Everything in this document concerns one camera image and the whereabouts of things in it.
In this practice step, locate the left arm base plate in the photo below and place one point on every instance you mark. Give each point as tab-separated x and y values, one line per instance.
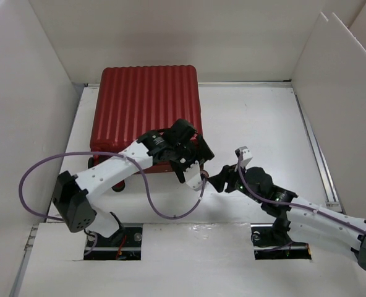
128	247

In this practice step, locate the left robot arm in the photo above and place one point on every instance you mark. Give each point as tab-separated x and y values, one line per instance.
75	196

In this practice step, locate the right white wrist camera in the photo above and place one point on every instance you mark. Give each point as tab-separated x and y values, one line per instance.
244	155

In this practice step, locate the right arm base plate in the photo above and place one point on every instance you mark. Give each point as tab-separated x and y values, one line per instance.
267	245

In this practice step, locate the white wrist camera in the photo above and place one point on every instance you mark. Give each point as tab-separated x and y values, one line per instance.
192	176
244	155

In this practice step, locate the red suitcase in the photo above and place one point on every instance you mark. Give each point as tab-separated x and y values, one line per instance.
134	100

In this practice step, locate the white foam board panel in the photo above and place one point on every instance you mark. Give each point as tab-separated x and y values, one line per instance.
330	82

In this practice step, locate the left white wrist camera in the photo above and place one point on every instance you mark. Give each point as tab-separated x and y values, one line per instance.
192	176

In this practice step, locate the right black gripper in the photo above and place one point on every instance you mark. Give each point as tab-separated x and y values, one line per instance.
227	174

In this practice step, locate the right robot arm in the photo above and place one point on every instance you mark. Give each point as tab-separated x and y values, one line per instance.
297	219

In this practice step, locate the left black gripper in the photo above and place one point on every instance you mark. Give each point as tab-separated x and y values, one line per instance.
202	156

